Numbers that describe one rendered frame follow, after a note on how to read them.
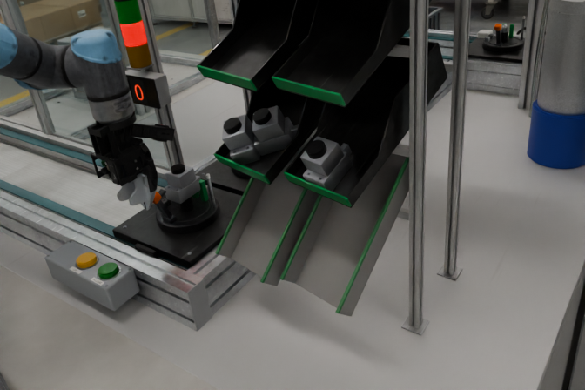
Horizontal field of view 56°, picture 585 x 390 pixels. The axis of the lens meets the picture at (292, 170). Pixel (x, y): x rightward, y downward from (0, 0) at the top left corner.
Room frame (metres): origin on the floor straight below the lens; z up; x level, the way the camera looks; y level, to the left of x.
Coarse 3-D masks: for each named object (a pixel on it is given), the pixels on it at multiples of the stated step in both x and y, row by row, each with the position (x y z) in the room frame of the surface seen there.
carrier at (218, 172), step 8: (216, 160) 1.29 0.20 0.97; (208, 168) 1.25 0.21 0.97; (216, 168) 1.25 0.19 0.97; (224, 168) 1.24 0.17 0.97; (200, 176) 1.22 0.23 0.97; (216, 176) 1.21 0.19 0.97; (224, 176) 1.20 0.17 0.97; (232, 176) 1.20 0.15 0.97; (240, 176) 1.19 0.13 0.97; (248, 176) 1.18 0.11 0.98; (216, 184) 1.17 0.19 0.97; (224, 184) 1.17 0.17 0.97; (232, 184) 1.16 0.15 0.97; (240, 184) 1.16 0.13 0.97; (232, 192) 1.14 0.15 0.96; (240, 192) 1.13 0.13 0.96
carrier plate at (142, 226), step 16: (208, 192) 1.13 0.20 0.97; (224, 192) 1.12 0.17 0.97; (224, 208) 1.06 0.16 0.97; (128, 224) 1.04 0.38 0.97; (144, 224) 1.03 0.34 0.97; (224, 224) 0.99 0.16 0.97; (128, 240) 0.99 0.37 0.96; (144, 240) 0.97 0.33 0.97; (160, 240) 0.96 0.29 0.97; (176, 240) 0.95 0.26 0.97; (192, 240) 0.95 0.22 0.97; (208, 240) 0.94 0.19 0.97; (160, 256) 0.93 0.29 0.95; (176, 256) 0.90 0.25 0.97; (192, 256) 0.89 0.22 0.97
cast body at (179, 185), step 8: (176, 168) 1.04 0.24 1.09; (184, 168) 1.04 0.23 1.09; (192, 168) 1.05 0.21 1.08; (168, 176) 1.04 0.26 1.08; (176, 176) 1.02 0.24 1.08; (184, 176) 1.03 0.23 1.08; (192, 176) 1.04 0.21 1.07; (168, 184) 1.04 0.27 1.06; (176, 184) 1.02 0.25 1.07; (184, 184) 1.02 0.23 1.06; (192, 184) 1.04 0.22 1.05; (168, 192) 1.03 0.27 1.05; (176, 192) 1.01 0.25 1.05; (184, 192) 1.02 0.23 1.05; (192, 192) 1.04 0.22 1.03; (176, 200) 1.01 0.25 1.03; (184, 200) 1.01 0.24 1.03
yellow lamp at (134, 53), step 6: (126, 48) 1.24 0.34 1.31; (132, 48) 1.23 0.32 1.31; (138, 48) 1.23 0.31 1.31; (144, 48) 1.24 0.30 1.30; (132, 54) 1.23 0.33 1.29; (138, 54) 1.23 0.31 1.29; (144, 54) 1.24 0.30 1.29; (150, 54) 1.26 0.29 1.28; (132, 60) 1.23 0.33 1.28; (138, 60) 1.23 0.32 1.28; (144, 60) 1.23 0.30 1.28; (150, 60) 1.25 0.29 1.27; (132, 66) 1.23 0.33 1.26; (138, 66) 1.23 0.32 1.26; (144, 66) 1.23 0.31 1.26
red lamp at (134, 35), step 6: (120, 24) 1.24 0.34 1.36; (126, 24) 1.23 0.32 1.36; (132, 24) 1.23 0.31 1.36; (138, 24) 1.24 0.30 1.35; (126, 30) 1.23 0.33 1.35; (132, 30) 1.23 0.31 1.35; (138, 30) 1.24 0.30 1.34; (144, 30) 1.25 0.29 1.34; (126, 36) 1.23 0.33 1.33; (132, 36) 1.23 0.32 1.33; (138, 36) 1.23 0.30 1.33; (144, 36) 1.25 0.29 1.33; (126, 42) 1.23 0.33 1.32; (132, 42) 1.23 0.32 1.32; (138, 42) 1.23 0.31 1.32; (144, 42) 1.24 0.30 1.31
